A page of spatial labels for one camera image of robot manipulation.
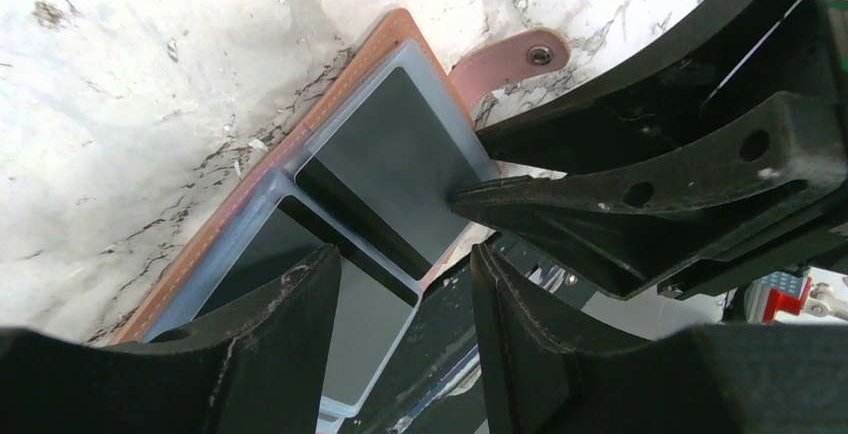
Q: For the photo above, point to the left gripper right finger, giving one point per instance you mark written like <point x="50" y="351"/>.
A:
<point x="547" y="367"/>

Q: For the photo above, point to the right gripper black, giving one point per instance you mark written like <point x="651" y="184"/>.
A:
<point x="765" y="191"/>

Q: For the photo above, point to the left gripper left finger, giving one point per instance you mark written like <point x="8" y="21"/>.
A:
<point x="255" y="365"/>

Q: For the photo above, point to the black card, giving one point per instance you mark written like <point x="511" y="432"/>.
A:
<point x="318" y="298"/>
<point x="390" y="169"/>

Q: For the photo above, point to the brown leather card holder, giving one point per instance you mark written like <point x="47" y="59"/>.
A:
<point x="396" y="41"/>

